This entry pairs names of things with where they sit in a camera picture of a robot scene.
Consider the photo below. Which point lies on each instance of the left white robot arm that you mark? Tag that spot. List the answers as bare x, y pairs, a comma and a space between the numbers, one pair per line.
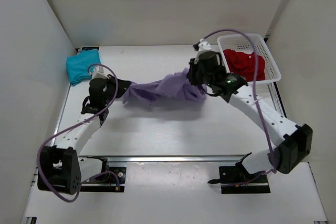
60, 169

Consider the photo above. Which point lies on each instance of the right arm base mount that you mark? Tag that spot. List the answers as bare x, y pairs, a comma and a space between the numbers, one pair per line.
233, 180

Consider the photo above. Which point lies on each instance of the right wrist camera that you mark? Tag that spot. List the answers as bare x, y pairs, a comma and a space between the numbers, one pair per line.
202, 46

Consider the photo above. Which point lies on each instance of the purple t shirt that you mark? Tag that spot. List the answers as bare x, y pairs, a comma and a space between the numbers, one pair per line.
176, 86

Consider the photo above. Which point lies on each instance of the white plastic basket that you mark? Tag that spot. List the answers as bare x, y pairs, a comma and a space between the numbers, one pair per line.
239, 43

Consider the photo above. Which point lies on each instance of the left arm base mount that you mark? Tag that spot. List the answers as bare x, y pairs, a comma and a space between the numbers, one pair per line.
100, 174

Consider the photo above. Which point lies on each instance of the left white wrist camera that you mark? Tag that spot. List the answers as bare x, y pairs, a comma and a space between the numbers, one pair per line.
98, 72

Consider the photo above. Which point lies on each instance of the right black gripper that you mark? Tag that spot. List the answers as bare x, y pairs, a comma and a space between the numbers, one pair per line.
191, 76

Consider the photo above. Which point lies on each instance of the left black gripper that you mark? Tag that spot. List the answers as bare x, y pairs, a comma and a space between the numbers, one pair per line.
123, 86

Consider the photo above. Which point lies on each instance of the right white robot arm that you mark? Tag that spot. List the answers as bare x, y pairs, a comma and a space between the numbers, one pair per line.
288, 142

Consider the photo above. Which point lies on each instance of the red item in basket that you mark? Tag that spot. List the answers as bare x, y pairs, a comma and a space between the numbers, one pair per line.
244, 64

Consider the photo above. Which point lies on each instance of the blue table label sticker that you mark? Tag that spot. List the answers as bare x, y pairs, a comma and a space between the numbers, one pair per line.
89, 48

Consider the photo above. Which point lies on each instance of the teal t shirt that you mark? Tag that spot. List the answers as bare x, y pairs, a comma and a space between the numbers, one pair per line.
77, 66

